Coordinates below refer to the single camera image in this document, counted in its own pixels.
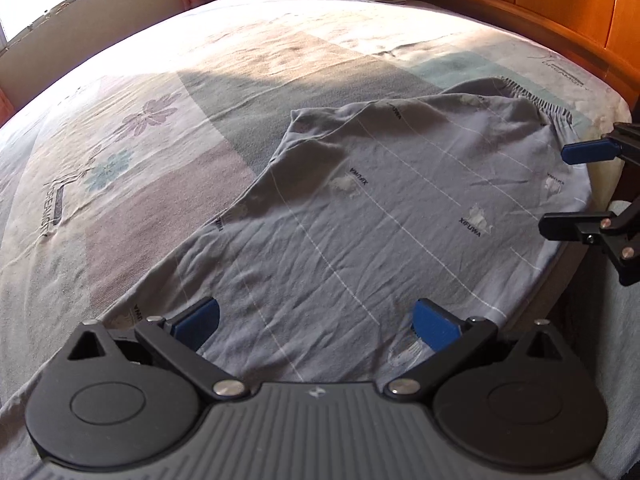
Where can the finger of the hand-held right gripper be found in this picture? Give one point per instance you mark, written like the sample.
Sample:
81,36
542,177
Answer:
587,152
570,225

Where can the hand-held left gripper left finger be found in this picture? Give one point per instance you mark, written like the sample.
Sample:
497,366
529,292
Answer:
196,321

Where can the wooden headboard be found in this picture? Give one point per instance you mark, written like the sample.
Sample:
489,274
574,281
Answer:
550,5

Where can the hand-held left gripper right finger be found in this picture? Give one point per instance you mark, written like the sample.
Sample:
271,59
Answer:
434,327

